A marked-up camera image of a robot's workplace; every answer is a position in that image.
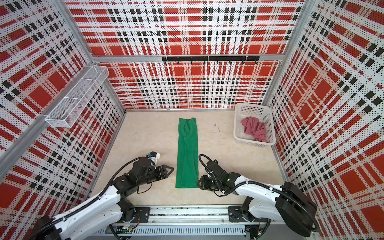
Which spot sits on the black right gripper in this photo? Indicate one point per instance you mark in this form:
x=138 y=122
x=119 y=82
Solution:
x=204 y=185

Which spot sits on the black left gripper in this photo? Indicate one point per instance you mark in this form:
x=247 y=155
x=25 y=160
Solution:
x=164 y=171

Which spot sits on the green tank top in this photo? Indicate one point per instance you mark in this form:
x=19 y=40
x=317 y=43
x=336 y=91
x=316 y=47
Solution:
x=187 y=160

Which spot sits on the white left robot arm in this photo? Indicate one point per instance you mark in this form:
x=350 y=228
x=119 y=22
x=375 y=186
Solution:
x=109 y=206

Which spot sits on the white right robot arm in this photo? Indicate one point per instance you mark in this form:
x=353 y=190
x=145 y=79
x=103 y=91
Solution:
x=285 y=203

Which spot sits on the maroon crumpled tank top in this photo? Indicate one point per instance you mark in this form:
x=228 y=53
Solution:
x=254 y=127

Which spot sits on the white perforated plastic basket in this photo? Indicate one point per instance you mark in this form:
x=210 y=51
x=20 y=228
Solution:
x=263 y=113

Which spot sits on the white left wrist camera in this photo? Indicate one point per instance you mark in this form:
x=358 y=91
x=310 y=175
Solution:
x=154 y=156

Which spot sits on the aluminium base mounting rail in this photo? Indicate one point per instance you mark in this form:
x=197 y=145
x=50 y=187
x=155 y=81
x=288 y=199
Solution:
x=179 y=215

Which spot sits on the black wall hook rail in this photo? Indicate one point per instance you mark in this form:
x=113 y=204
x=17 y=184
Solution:
x=211 y=59

